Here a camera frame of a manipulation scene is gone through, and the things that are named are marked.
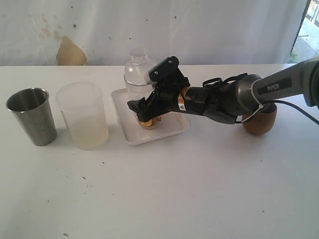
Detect stainless steel cup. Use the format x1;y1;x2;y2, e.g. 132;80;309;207
5;88;57;146

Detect clear plastic shaker body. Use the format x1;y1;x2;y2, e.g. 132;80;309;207
125;82;153;125

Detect translucent plastic measuring cup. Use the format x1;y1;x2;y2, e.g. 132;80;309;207
55;82;109;150

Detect clear dome shaker lid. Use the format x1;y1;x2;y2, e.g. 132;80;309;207
124;48;157;86

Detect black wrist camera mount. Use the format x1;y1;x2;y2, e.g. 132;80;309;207
144;56;179;83

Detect white rectangular tray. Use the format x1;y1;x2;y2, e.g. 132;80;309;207
111;89;189;145

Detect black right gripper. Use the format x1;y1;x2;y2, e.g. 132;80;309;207
127;71;190;122

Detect brown wooden cup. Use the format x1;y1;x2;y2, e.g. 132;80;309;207
243;103;277;136

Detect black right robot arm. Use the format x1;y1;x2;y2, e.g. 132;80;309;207
127;56;319;124

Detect gold candies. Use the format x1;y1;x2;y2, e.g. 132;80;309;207
139;117;161;129

